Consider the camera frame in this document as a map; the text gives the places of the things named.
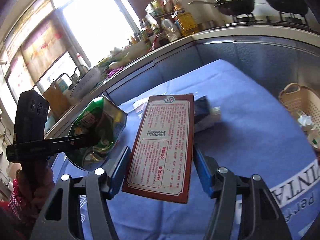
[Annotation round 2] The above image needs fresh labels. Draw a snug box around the crushed green can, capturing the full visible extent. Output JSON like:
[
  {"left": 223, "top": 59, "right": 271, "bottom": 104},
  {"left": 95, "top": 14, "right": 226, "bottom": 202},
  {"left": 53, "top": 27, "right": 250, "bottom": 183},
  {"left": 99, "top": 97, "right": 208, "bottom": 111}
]
[{"left": 65, "top": 95, "right": 128, "bottom": 171}]

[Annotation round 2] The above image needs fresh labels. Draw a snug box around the red medicine box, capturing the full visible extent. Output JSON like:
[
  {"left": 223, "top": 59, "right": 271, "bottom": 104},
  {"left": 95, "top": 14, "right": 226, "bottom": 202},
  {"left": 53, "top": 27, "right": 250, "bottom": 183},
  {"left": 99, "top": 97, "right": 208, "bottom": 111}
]
[{"left": 122, "top": 94, "right": 194, "bottom": 204}]

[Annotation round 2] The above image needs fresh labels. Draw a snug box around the dark blue milk carton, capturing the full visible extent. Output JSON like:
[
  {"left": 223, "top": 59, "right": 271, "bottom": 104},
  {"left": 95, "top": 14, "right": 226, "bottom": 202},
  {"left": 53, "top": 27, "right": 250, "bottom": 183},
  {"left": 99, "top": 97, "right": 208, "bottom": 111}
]
[{"left": 194, "top": 96, "right": 221, "bottom": 133}]

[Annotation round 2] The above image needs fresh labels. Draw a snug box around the left hand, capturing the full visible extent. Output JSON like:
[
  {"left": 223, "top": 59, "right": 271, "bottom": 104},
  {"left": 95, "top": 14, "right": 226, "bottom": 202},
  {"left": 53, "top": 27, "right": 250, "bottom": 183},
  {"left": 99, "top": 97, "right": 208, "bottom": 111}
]
[{"left": 16, "top": 162, "right": 55, "bottom": 220}]

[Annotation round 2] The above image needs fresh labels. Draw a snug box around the brown paper bag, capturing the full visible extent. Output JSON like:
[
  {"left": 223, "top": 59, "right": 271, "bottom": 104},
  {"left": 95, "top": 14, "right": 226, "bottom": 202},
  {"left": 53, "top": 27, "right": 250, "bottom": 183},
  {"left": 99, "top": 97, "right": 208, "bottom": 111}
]
[{"left": 43, "top": 81, "right": 71, "bottom": 120}]

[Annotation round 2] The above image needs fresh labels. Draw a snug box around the white ceramic basin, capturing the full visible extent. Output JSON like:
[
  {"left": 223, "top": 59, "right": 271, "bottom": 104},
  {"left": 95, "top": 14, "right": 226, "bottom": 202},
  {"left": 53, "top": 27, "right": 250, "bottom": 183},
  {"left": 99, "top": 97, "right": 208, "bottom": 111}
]
[{"left": 70, "top": 66, "right": 101, "bottom": 100}]

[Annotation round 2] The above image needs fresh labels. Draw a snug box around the blue printed tablecloth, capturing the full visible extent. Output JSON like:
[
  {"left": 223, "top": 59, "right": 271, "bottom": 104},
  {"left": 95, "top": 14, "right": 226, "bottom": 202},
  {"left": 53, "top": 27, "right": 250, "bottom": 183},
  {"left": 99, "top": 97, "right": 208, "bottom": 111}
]
[{"left": 107, "top": 60, "right": 319, "bottom": 239}]

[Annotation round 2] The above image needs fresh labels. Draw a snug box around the crumpled white paper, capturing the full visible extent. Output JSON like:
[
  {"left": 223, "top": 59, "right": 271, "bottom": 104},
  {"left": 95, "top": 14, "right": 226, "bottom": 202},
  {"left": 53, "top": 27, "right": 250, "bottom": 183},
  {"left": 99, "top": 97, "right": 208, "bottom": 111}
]
[{"left": 297, "top": 115, "right": 319, "bottom": 150}]

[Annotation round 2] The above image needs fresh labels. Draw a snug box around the beige plastic basket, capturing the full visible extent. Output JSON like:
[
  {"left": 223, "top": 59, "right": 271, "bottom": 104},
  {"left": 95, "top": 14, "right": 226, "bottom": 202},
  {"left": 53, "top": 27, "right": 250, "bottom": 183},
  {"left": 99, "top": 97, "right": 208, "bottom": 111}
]
[{"left": 278, "top": 82, "right": 320, "bottom": 153}]

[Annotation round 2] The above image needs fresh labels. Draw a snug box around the dark sauce bottle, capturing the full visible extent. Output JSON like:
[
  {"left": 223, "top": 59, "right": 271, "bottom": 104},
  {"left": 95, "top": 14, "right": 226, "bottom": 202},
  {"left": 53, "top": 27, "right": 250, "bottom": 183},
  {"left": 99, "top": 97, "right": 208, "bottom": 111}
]
[{"left": 140, "top": 31, "right": 152, "bottom": 50}]

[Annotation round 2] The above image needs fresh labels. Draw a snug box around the clear plastic jug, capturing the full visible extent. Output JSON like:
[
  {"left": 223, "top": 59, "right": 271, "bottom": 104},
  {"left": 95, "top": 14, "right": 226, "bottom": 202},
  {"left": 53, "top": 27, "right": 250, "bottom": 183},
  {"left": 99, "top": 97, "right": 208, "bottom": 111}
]
[{"left": 161, "top": 18, "right": 181, "bottom": 42}]

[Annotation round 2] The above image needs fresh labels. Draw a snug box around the yellow cooking oil bottle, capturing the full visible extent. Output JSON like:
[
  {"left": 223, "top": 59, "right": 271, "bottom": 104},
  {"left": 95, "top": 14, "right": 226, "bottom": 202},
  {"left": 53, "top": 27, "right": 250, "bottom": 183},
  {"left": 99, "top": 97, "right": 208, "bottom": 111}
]
[{"left": 174, "top": 4, "right": 199, "bottom": 36}]

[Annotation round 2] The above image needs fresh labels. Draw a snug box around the black frying pan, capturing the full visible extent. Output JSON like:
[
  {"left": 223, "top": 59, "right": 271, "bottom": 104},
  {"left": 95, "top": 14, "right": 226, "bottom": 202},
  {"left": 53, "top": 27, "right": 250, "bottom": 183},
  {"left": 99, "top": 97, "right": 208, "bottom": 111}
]
[{"left": 265, "top": 0, "right": 309, "bottom": 15}]

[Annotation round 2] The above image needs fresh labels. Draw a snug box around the black wok with handle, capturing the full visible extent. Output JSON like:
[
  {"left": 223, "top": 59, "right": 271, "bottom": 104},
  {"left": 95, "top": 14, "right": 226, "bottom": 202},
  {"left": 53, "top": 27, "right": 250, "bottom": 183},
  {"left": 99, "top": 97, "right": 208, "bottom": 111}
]
[{"left": 188, "top": 0, "right": 255, "bottom": 16}]

